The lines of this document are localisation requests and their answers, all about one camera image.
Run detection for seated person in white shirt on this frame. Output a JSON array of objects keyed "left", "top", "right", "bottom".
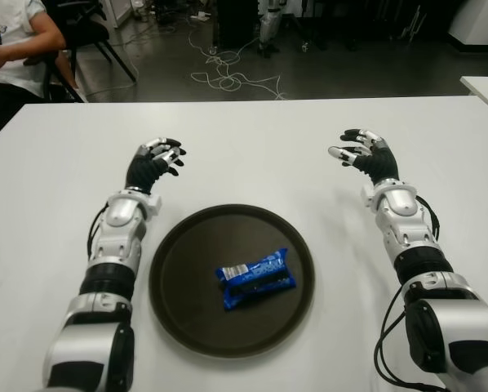
[{"left": 0, "top": 0, "right": 82, "bottom": 150}]

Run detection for standing humanoid robot legs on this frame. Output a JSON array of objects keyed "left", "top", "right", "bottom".
[{"left": 256, "top": 0, "right": 288, "bottom": 58}]

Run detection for blue Oreo cookie pack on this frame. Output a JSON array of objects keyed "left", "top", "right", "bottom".
[{"left": 215, "top": 248, "right": 297, "bottom": 312}]

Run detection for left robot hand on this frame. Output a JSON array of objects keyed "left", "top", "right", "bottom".
[{"left": 125, "top": 136, "right": 187, "bottom": 194}]

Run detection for white cabinet with black base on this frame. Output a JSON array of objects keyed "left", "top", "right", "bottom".
[{"left": 447, "top": 0, "right": 488, "bottom": 52}]

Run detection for round dark brown tray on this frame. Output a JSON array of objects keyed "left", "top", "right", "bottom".
[{"left": 148, "top": 203, "right": 317, "bottom": 359}]

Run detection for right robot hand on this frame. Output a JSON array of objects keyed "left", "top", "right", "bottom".
[{"left": 328, "top": 128, "right": 401, "bottom": 187}]

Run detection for white cabinet frame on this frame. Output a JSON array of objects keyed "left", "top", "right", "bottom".
[{"left": 103, "top": 0, "right": 133, "bottom": 29}]

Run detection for white tangled floor cable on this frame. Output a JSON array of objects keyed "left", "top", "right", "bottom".
[{"left": 117, "top": 28, "right": 288, "bottom": 101}]

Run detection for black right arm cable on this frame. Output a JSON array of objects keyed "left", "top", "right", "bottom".
[{"left": 373, "top": 194, "right": 447, "bottom": 392}]

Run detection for black office chair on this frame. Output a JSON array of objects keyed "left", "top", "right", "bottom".
[{"left": 23, "top": 0, "right": 138, "bottom": 103}]

